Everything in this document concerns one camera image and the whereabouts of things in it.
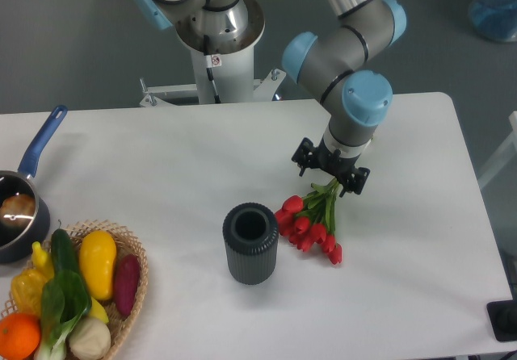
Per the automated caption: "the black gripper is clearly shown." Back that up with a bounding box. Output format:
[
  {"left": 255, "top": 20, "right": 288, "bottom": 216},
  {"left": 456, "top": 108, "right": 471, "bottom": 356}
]
[{"left": 292, "top": 137, "right": 371, "bottom": 197}]

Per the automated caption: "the red tulip bouquet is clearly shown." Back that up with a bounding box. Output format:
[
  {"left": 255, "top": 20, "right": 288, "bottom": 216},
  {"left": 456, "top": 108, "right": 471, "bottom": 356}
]
[{"left": 275, "top": 178, "right": 343, "bottom": 266}]

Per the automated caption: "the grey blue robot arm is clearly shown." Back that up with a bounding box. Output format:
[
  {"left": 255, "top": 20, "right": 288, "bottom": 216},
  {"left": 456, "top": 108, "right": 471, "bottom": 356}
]
[{"left": 134, "top": 0, "right": 406, "bottom": 194}]

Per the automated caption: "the dark grey ribbed vase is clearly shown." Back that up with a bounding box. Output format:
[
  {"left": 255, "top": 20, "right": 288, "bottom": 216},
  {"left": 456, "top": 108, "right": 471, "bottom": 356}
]
[{"left": 222, "top": 203, "right": 279, "bottom": 285}]

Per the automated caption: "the woven wicker basket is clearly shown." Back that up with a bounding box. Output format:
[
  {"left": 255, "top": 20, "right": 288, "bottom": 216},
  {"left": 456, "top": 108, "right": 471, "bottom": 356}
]
[{"left": 1, "top": 220, "right": 148, "bottom": 359}]

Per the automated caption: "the black device at edge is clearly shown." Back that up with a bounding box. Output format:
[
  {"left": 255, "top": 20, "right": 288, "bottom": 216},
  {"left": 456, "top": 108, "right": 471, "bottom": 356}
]
[{"left": 486, "top": 300, "right": 516, "bottom": 342}]

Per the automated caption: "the blue translucent container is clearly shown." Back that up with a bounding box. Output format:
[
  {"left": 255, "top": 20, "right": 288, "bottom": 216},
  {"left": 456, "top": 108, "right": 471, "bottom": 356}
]
[{"left": 468, "top": 0, "right": 516, "bottom": 43}]

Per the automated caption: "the purple sweet potato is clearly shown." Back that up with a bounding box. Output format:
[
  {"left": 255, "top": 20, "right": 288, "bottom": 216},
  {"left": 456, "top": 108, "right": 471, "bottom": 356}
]
[{"left": 113, "top": 254, "right": 141, "bottom": 317}]

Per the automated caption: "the yellow lemon piece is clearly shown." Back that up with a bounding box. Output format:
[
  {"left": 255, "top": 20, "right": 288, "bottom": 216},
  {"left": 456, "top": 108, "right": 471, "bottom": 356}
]
[{"left": 87, "top": 297, "right": 109, "bottom": 324}]

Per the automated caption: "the dark green cucumber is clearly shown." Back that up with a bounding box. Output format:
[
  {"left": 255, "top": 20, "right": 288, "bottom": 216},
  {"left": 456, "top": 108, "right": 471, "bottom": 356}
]
[{"left": 51, "top": 228, "right": 80, "bottom": 274}]

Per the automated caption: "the beige garlic bulb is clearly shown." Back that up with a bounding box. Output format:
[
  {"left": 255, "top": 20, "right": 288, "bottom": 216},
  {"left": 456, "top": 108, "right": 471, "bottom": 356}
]
[{"left": 69, "top": 317, "right": 111, "bottom": 360}]

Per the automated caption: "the green bok choy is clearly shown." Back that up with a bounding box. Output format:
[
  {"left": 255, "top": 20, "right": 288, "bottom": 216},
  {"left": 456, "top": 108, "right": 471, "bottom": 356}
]
[{"left": 35, "top": 270, "right": 91, "bottom": 359}]

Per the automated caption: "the bread roll in pan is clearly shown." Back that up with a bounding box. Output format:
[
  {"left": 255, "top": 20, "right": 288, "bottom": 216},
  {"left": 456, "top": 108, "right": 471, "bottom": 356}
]
[{"left": 1, "top": 194, "right": 36, "bottom": 228}]

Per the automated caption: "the yellow bell pepper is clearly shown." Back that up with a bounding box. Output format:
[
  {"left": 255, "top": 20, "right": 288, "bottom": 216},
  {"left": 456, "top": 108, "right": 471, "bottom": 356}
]
[{"left": 11, "top": 269, "right": 47, "bottom": 318}]

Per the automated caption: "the orange fruit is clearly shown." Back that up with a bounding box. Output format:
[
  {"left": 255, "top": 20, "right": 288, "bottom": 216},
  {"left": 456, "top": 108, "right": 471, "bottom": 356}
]
[{"left": 1, "top": 312, "right": 41, "bottom": 359}]

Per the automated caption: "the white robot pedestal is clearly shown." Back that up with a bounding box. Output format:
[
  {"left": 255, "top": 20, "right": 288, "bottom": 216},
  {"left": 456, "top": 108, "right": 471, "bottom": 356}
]
[{"left": 140, "top": 0, "right": 286, "bottom": 107}]

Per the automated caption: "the white frame at right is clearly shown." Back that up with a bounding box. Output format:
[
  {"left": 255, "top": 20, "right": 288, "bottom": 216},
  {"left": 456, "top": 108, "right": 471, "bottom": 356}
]
[{"left": 477, "top": 111, "right": 516, "bottom": 190}]

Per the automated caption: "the black cable on pedestal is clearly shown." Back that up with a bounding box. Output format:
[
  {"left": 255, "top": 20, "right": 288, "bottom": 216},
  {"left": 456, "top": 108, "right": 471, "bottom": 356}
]
[{"left": 203, "top": 35, "right": 222, "bottom": 104}]

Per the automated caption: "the blue handled saucepan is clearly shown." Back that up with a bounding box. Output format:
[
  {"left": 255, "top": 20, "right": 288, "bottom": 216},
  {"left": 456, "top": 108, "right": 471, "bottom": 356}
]
[{"left": 1, "top": 105, "right": 68, "bottom": 264}]

